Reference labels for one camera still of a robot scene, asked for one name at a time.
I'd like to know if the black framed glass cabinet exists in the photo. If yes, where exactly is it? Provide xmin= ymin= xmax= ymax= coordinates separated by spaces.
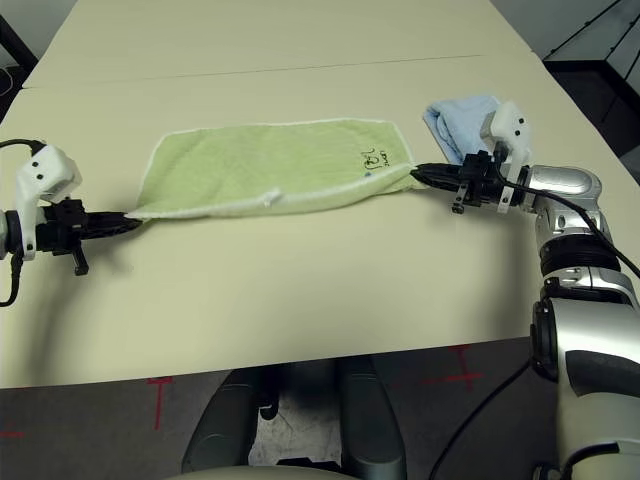
xmin=542 ymin=0 xmax=640 ymax=166

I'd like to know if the beige side table black frame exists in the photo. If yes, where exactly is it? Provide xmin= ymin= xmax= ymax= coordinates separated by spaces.
xmin=0 ymin=13 xmax=40 ymax=69

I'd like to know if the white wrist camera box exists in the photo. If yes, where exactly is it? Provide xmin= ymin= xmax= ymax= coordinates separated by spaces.
xmin=478 ymin=99 xmax=534 ymax=181
xmin=13 ymin=143 xmax=83 ymax=262

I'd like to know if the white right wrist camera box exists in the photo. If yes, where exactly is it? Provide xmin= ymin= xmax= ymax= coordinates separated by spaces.
xmin=478 ymin=99 xmax=534 ymax=181

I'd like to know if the folded light blue towel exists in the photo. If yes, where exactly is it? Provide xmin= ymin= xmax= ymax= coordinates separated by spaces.
xmin=422 ymin=94 xmax=504 ymax=166

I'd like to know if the beige robot torso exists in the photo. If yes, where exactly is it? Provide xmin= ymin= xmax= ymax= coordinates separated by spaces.
xmin=172 ymin=462 xmax=351 ymax=480

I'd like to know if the dark grey robot leg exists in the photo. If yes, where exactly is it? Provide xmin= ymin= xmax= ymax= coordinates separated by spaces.
xmin=180 ymin=369 xmax=261 ymax=474
xmin=339 ymin=357 xmax=409 ymax=480

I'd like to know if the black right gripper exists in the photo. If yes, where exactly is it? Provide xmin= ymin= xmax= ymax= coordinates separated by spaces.
xmin=411 ymin=149 xmax=512 ymax=217

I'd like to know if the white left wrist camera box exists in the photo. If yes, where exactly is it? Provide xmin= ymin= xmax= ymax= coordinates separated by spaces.
xmin=13 ymin=143 xmax=83 ymax=262

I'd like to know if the dark grey robot right leg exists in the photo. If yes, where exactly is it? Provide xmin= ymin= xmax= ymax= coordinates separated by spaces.
xmin=339 ymin=357 xmax=409 ymax=480

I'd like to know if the green towel with white trim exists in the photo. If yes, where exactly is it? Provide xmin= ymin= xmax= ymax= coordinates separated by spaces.
xmin=122 ymin=115 xmax=426 ymax=222

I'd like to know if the black left wrist camera cable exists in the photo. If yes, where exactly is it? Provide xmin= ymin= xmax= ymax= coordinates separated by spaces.
xmin=0 ymin=138 xmax=41 ymax=307

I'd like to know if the dark grey robot left leg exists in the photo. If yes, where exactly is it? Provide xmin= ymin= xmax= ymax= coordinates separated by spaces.
xmin=180 ymin=369 xmax=261 ymax=474

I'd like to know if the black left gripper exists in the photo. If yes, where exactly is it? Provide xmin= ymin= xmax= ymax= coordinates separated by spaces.
xmin=37 ymin=198 xmax=144 ymax=278

